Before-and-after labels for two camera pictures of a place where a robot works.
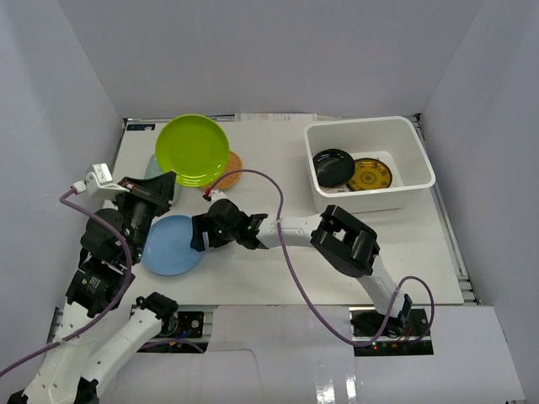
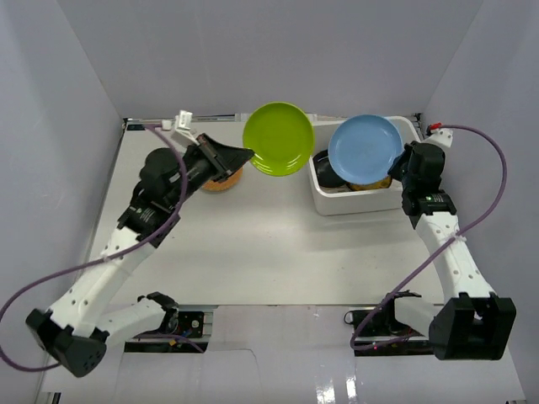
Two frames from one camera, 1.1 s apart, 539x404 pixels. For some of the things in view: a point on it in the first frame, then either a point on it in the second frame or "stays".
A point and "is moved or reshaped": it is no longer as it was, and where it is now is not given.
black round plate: x=333 y=167 stays
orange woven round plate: x=232 y=180 stays
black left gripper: x=146 y=194 to x=214 y=158
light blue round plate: x=168 y=248 to x=361 y=147
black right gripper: x=203 y=225 to x=393 y=170
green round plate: x=194 y=147 is moved or reshaped
